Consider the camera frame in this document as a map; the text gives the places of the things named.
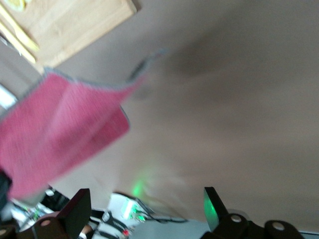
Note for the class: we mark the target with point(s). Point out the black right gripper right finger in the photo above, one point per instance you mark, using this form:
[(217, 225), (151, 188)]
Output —
[(216, 219)]

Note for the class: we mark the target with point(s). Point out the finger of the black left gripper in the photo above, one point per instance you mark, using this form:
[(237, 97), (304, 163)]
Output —
[(4, 191)]

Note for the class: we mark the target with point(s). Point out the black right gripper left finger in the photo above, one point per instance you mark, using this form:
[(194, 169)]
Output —
[(74, 216)]

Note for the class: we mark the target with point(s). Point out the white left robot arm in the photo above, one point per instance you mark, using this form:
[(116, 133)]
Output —
[(127, 206)]

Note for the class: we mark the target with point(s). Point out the brown table mat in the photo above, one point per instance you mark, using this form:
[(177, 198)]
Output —
[(224, 99)]

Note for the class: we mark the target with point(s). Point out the yellow knife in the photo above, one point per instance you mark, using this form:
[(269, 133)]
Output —
[(17, 46)]

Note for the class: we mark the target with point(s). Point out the yellow fork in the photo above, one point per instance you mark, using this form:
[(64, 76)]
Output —
[(23, 37)]

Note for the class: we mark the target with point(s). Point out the lemon slice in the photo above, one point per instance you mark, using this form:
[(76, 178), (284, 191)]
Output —
[(16, 4)]

